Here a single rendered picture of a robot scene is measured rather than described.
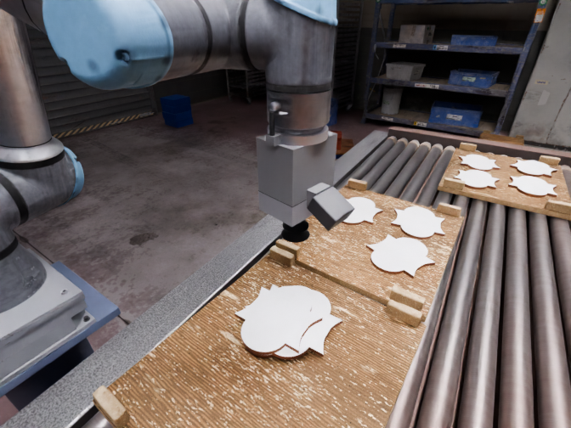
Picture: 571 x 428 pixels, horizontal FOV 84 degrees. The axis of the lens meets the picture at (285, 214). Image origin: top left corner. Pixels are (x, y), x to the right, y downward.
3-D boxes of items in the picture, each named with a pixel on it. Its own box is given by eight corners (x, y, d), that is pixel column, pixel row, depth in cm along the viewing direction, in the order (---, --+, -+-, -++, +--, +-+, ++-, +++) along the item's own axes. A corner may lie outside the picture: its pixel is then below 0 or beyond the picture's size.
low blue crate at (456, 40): (449, 46, 389) (451, 36, 383) (450, 44, 419) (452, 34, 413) (495, 47, 371) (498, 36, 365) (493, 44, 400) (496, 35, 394)
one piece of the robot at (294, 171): (329, 128, 30) (319, 261, 39) (378, 110, 35) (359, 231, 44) (246, 106, 37) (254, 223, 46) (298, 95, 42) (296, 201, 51)
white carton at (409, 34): (397, 43, 436) (400, 25, 425) (408, 42, 453) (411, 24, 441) (422, 44, 414) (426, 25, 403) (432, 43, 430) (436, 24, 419)
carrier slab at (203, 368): (94, 405, 46) (91, 399, 45) (270, 256, 74) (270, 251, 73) (295, 644, 28) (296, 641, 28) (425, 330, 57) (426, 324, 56)
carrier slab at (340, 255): (270, 254, 75) (270, 249, 74) (345, 188, 104) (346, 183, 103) (424, 323, 58) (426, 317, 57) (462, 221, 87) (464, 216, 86)
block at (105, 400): (96, 404, 44) (89, 393, 43) (109, 393, 46) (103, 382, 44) (119, 431, 41) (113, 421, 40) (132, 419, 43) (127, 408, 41)
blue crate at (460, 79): (446, 84, 418) (449, 70, 410) (455, 80, 442) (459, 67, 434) (488, 89, 390) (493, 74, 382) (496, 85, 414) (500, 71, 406)
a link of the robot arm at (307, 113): (344, 87, 37) (296, 98, 32) (341, 126, 39) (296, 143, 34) (296, 80, 41) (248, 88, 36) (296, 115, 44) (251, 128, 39)
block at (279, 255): (268, 257, 71) (268, 248, 70) (274, 253, 73) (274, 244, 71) (291, 268, 68) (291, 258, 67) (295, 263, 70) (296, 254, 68)
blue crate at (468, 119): (427, 122, 443) (431, 106, 431) (430, 115, 475) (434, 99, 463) (477, 129, 419) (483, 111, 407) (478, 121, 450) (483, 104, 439)
